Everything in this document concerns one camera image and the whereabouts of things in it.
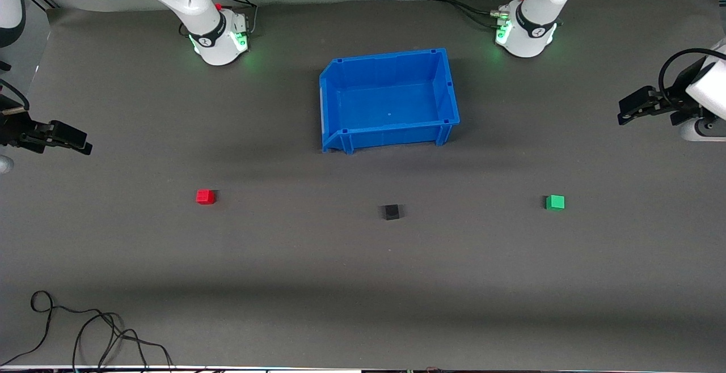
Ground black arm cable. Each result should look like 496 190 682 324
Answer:
658 48 726 108
0 78 30 113

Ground thin black loose cable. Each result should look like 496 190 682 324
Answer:
0 291 174 371

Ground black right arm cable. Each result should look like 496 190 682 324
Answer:
0 78 30 113

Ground black left arm base cables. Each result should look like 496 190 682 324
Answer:
428 0 525 29

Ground blue plastic storage bin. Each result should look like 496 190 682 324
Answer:
319 48 461 155

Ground black right arm base cables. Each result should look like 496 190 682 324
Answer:
179 0 259 39

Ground black arm base cables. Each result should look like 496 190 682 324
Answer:
428 0 525 29
179 0 259 39

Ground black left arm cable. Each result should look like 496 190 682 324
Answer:
658 48 726 108

